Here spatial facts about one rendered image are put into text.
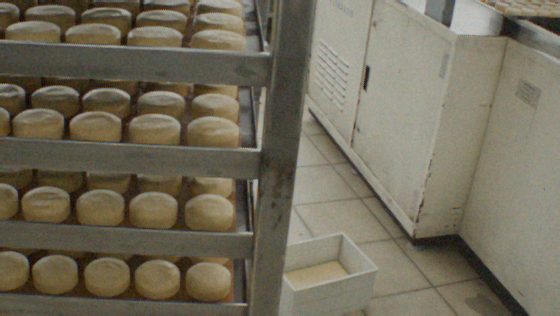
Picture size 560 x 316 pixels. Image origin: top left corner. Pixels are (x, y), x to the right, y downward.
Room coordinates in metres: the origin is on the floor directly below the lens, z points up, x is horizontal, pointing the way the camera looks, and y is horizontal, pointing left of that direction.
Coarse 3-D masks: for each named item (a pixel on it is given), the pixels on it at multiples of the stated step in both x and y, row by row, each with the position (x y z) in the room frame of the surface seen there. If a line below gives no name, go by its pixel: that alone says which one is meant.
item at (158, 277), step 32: (0, 256) 0.54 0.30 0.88; (32, 256) 0.58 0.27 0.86; (64, 256) 0.56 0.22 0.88; (96, 256) 0.59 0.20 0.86; (128, 256) 0.59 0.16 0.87; (160, 256) 0.59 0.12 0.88; (0, 288) 0.51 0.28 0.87; (32, 288) 0.52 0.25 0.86; (64, 288) 0.52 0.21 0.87; (96, 288) 0.52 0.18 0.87; (128, 288) 0.54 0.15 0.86; (160, 288) 0.53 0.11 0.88; (192, 288) 0.54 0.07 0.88; (224, 288) 0.54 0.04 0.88
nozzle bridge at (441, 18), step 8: (432, 0) 2.05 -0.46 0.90; (440, 0) 2.00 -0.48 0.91; (448, 0) 1.98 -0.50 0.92; (424, 8) 2.09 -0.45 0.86; (432, 8) 2.04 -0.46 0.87; (440, 8) 1.99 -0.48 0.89; (448, 8) 1.98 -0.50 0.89; (432, 16) 2.03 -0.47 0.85; (440, 16) 1.99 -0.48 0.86; (448, 16) 1.98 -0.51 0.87
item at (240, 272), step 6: (234, 264) 0.61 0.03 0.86; (240, 264) 0.61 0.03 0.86; (246, 264) 0.59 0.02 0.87; (234, 270) 0.60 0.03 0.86; (240, 270) 0.60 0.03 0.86; (246, 270) 0.58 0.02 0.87; (234, 276) 0.58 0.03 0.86; (240, 276) 0.59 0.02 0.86; (246, 276) 0.57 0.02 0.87; (234, 282) 0.57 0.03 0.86; (240, 282) 0.57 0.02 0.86; (246, 282) 0.56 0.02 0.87; (234, 288) 0.56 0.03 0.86; (240, 288) 0.56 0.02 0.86; (246, 288) 0.55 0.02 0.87; (234, 294) 0.55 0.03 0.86; (240, 294) 0.55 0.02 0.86; (246, 294) 0.54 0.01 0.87; (234, 300) 0.54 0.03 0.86; (240, 300) 0.54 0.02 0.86; (246, 300) 0.54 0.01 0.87
